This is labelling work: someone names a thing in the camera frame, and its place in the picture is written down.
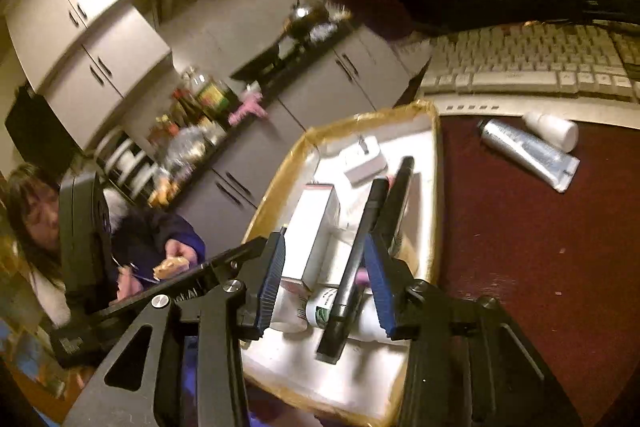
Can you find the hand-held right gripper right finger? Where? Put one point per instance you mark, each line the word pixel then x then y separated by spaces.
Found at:
pixel 385 287

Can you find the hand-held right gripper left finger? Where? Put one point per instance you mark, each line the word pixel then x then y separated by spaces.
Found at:
pixel 270 287

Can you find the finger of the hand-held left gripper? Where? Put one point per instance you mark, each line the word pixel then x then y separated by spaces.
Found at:
pixel 210 272

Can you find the white pill bottle red label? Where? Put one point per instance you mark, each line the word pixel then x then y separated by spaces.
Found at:
pixel 290 307

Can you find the plain black marker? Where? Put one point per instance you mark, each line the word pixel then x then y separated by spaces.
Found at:
pixel 352 267

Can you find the small white square case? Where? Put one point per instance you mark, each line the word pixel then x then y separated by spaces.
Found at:
pixel 367 324

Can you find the small white bottle green label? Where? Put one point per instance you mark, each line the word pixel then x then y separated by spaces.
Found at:
pixel 322 307

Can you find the long white carton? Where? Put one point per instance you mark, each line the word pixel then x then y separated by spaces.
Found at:
pixel 315 227

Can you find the white tray with yellow tape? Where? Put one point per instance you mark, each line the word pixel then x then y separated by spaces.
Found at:
pixel 350 382

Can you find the white square power adapter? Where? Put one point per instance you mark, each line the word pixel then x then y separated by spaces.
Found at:
pixel 365 164

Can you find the small pink item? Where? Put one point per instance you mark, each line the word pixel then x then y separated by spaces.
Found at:
pixel 362 278

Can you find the piece of bread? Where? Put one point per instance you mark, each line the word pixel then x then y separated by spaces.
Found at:
pixel 170 268

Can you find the rack of white plates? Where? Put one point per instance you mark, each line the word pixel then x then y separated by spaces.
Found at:
pixel 125 162

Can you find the purple clothing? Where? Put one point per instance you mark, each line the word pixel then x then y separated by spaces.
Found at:
pixel 192 382

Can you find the clear plastic bag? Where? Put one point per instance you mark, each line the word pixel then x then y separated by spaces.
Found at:
pixel 187 147

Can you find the pink fluffy item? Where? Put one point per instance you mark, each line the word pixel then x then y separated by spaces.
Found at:
pixel 246 107

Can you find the glass condiment bottle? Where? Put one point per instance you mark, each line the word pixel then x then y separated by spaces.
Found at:
pixel 212 94

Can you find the grey lower kitchen cabinets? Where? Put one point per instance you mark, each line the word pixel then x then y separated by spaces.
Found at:
pixel 310 107

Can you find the grey squeeze tube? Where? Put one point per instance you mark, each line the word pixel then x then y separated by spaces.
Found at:
pixel 530 152

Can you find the small white capped bottle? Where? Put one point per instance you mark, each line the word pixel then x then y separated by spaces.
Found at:
pixel 555 129

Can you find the beige computer keyboard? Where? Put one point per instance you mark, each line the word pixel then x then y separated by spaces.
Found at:
pixel 525 67

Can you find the metal pot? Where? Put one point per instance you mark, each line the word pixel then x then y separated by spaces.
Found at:
pixel 305 14

